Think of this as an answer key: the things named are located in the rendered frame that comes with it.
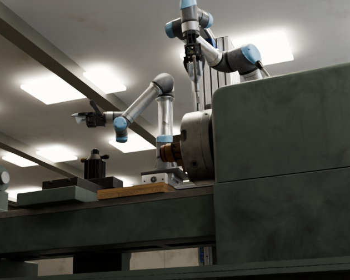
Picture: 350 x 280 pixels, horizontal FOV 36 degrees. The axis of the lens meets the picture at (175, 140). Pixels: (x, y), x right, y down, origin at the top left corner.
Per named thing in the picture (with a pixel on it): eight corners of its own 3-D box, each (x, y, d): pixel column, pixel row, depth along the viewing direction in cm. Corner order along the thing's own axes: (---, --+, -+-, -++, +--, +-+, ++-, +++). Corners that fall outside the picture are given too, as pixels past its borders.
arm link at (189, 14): (200, 0, 233) (190, -6, 226) (203, 24, 231) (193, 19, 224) (185, 5, 237) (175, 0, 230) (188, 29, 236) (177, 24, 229)
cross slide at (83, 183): (125, 205, 260) (125, 195, 262) (77, 186, 222) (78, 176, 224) (93, 208, 267) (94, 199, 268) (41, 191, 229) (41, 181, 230)
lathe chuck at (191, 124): (228, 184, 238) (220, 115, 242) (205, 181, 209) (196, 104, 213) (209, 186, 241) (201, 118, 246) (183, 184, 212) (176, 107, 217)
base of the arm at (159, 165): (159, 179, 308) (159, 162, 311) (184, 175, 303) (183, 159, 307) (149, 173, 295) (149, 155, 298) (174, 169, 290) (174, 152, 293)
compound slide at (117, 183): (123, 190, 251) (123, 180, 253) (113, 186, 243) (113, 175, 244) (85, 195, 259) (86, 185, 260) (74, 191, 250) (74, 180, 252)
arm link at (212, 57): (218, 62, 285) (163, 16, 248) (236, 56, 279) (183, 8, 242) (218, 81, 280) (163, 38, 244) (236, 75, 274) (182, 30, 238)
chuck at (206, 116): (235, 183, 236) (227, 114, 241) (213, 181, 207) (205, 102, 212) (228, 184, 238) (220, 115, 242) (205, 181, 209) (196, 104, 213)
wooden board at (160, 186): (196, 207, 240) (195, 199, 241) (163, 191, 208) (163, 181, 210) (136, 214, 251) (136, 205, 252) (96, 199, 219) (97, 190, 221)
